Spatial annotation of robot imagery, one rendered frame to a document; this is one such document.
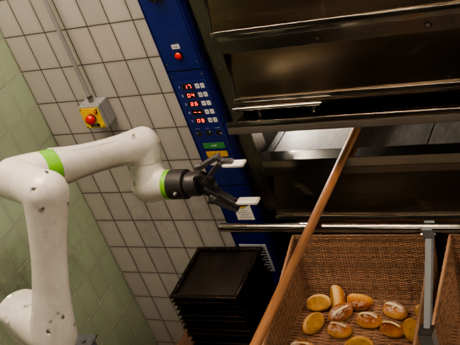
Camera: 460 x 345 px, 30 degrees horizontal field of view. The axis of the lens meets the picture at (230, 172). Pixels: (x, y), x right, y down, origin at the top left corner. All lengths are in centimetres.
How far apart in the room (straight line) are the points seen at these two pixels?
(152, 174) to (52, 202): 47
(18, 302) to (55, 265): 25
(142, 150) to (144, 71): 63
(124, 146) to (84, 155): 14
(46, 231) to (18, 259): 117
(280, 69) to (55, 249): 106
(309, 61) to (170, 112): 62
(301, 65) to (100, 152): 77
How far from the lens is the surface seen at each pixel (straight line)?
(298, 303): 334
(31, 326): 241
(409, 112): 269
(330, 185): 287
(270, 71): 294
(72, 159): 246
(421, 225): 265
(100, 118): 329
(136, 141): 258
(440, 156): 294
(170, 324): 407
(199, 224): 351
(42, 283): 233
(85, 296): 376
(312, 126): 281
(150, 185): 260
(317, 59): 286
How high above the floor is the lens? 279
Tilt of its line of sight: 31 degrees down
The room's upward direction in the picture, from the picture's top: 21 degrees counter-clockwise
